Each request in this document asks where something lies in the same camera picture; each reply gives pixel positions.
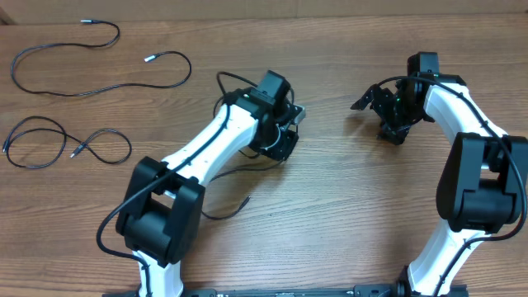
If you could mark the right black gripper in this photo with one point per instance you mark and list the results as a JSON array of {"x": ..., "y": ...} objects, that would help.
[{"x": 398, "y": 129}]

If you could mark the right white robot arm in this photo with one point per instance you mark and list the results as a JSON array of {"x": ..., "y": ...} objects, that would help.
[{"x": 481, "y": 195}]

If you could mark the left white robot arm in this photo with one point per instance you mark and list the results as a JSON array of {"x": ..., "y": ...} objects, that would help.
[{"x": 160, "y": 215}]

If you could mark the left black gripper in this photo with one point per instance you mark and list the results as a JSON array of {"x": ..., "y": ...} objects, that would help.
[{"x": 283, "y": 151}]

